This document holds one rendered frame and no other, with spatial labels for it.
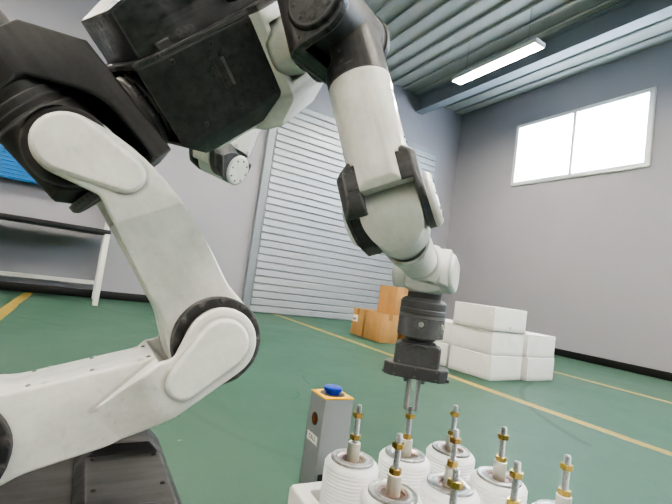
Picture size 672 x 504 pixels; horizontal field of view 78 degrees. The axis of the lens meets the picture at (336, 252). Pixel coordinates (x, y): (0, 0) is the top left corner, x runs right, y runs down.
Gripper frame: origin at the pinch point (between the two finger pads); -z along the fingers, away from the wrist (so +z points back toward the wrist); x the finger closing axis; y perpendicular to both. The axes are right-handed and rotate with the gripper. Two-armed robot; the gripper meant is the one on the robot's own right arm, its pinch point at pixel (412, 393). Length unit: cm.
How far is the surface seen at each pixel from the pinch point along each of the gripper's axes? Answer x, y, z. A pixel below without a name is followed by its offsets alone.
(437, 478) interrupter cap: -5.8, 8.0, -11.2
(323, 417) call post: 17.2, -3.3, -9.0
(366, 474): 5.8, 11.1, -12.0
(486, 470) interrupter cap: -14.8, -0.2, -11.1
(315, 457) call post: 17.8, -3.9, -17.5
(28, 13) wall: 444, -256, 256
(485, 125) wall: -71, -656, 328
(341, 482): 9.6, 12.4, -13.6
